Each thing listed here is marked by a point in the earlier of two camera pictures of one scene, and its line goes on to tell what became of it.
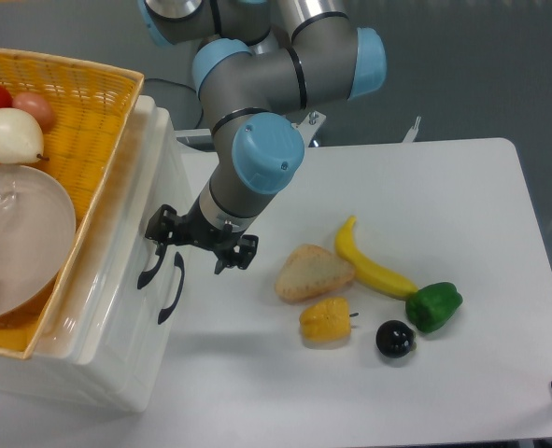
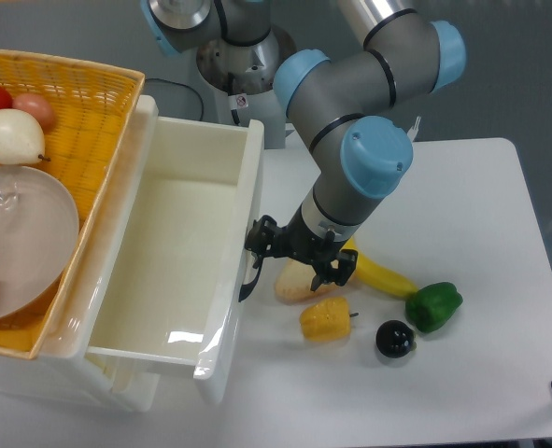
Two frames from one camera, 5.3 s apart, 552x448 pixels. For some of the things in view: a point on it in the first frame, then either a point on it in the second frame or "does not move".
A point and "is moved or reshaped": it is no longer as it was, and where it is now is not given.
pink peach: (38, 105) does not move
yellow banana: (367, 272) does not move
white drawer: (129, 301) is moved or reshaped
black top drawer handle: (148, 274) to (247, 288)
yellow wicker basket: (93, 109) does not move
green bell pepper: (432, 305) does not move
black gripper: (234, 248) to (296, 240)
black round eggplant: (395, 340) does not move
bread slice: (308, 271) does not move
